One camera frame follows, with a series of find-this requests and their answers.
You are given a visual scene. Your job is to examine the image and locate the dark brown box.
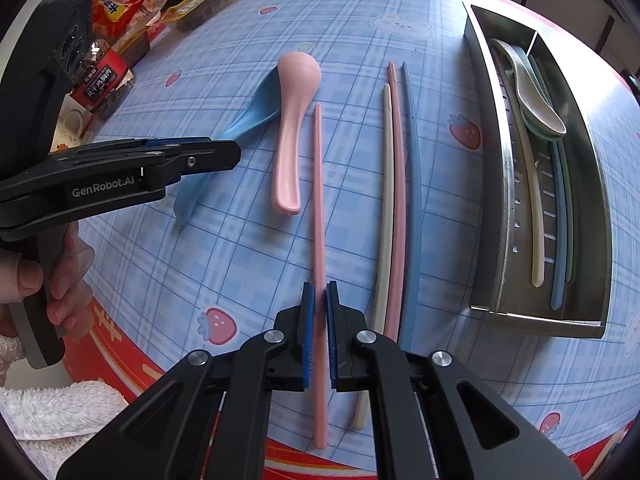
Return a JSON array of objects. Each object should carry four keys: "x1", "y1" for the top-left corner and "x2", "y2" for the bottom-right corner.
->
[{"x1": 112, "y1": 27, "x2": 153, "y2": 68}]

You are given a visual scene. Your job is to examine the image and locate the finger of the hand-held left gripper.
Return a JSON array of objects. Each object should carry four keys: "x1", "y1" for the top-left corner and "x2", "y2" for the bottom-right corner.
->
[
  {"x1": 141, "y1": 140, "x2": 242, "y2": 191},
  {"x1": 49, "y1": 136, "x2": 212, "y2": 163}
]

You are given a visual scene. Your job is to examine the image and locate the cream printed cup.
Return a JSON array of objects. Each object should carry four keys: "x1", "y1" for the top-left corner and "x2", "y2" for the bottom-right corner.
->
[{"x1": 52, "y1": 100, "x2": 96, "y2": 146}]

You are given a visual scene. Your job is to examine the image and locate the cream spoon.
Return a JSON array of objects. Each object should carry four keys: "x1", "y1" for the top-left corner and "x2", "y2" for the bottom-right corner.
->
[{"x1": 490, "y1": 38, "x2": 568, "y2": 137}]

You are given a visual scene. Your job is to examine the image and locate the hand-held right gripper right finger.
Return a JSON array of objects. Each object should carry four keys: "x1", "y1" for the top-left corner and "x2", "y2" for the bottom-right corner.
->
[{"x1": 326, "y1": 281, "x2": 585, "y2": 480}]

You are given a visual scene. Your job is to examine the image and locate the blue spoon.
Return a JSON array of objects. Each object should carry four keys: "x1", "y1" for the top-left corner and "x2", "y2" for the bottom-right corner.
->
[{"x1": 172, "y1": 69, "x2": 283, "y2": 226}]

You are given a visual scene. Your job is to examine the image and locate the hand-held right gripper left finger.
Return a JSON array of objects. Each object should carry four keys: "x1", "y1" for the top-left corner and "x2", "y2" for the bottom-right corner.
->
[{"x1": 56, "y1": 281, "x2": 315, "y2": 480}]

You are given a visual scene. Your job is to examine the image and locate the person's left hand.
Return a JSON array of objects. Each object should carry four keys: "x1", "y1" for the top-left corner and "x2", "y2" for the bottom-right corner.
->
[{"x1": 0, "y1": 222, "x2": 96, "y2": 341}]

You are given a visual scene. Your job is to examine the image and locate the red label snack jar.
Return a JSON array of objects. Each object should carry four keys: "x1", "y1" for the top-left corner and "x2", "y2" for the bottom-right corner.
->
[{"x1": 70, "y1": 42, "x2": 136, "y2": 121}]

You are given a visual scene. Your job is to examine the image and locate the white fluffy clothing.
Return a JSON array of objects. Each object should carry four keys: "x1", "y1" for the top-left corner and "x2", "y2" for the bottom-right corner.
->
[{"x1": 0, "y1": 380, "x2": 131, "y2": 480}]

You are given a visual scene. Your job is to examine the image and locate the pink chopstick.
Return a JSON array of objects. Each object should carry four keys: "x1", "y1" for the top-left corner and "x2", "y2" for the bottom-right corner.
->
[
  {"x1": 311, "y1": 102, "x2": 331, "y2": 450},
  {"x1": 382, "y1": 61, "x2": 407, "y2": 343}
]

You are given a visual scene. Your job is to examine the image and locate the blue plaid tablecloth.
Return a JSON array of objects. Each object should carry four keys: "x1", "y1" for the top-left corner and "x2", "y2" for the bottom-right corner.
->
[{"x1": 75, "y1": 0, "x2": 640, "y2": 461}]

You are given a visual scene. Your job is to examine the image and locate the dark chair frame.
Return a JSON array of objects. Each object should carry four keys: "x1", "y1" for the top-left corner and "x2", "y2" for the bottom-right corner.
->
[{"x1": 597, "y1": 15, "x2": 616, "y2": 51}]

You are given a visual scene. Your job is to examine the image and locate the blue chopstick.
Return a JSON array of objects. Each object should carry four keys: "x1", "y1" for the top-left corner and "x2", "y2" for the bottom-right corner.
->
[
  {"x1": 547, "y1": 137, "x2": 568, "y2": 311},
  {"x1": 399, "y1": 61, "x2": 423, "y2": 353}
]

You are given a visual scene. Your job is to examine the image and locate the red snack packet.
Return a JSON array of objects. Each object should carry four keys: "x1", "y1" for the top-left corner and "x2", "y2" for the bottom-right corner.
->
[{"x1": 92, "y1": 0, "x2": 158, "y2": 41}]

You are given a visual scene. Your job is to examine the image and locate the cream chopstick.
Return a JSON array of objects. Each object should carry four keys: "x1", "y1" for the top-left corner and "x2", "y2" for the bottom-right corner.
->
[
  {"x1": 350, "y1": 83, "x2": 396, "y2": 431},
  {"x1": 502, "y1": 67, "x2": 546, "y2": 288}
]

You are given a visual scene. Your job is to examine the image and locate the stainless steel utensil tray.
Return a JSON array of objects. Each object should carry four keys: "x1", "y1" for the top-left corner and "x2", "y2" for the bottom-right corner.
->
[{"x1": 462, "y1": 2, "x2": 615, "y2": 339}]

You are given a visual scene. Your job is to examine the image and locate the mint green spoon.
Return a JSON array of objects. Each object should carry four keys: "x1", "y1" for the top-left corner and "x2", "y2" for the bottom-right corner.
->
[{"x1": 510, "y1": 47, "x2": 568, "y2": 142}]

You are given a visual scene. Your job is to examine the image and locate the red patterned table cover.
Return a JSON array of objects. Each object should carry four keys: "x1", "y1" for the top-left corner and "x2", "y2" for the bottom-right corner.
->
[{"x1": 60, "y1": 0, "x2": 640, "y2": 480}]

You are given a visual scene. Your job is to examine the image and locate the pink spoon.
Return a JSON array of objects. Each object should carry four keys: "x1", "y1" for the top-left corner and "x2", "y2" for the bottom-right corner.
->
[{"x1": 272, "y1": 52, "x2": 322, "y2": 213}]

